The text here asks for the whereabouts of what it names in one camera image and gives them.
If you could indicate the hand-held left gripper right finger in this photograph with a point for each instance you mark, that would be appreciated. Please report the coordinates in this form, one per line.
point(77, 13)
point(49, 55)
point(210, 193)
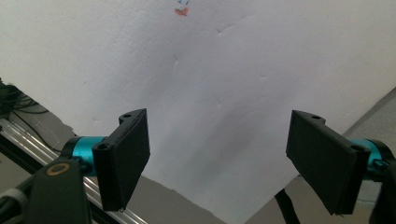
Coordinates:
point(323, 161)

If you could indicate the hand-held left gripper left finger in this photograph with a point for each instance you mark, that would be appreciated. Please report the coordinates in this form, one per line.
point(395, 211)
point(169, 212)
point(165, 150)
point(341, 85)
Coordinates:
point(121, 158)

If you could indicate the aluminium frame rail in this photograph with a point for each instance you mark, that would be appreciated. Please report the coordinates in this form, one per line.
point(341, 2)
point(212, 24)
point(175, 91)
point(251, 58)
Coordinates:
point(28, 141)

